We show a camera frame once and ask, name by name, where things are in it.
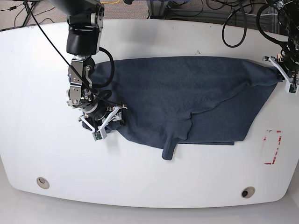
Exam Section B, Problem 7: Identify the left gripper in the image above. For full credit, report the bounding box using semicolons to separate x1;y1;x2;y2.
276;53;299;82

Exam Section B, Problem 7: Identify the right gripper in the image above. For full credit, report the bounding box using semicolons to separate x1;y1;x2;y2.
83;104;126;126

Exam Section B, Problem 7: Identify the dark blue t-shirt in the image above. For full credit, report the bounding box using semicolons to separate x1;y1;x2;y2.
106;56;279;160

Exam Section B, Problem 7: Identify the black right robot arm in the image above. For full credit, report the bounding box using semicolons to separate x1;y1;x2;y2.
51;0;117;127

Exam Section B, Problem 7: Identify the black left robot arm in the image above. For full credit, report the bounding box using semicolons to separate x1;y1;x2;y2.
272;0;299;80

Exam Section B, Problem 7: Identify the red tape rectangle marking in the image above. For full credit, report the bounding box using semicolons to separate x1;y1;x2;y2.
261;130;282;165

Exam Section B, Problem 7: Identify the black tripod leg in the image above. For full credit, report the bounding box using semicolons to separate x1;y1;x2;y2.
21;1;37;27

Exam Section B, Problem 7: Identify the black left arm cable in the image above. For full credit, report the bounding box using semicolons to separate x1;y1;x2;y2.
221;0;288;49

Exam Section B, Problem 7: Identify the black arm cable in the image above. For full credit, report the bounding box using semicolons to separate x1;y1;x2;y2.
23;0;122;105
221;0;288;49

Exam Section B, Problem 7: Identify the left table cable grommet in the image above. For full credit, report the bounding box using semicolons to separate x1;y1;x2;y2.
36;177;50;189

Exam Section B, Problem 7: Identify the table cable grommet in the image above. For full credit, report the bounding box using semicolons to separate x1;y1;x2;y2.
36;177;50;189
241;186;255;199

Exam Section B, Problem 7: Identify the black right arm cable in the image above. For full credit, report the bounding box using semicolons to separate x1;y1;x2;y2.
23;0;122;105

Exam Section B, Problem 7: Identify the aluminium frame stand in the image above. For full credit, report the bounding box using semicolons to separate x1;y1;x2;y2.
146;0;169;19

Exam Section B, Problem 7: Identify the right table cable grommet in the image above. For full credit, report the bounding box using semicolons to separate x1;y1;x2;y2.
241;186;255;199

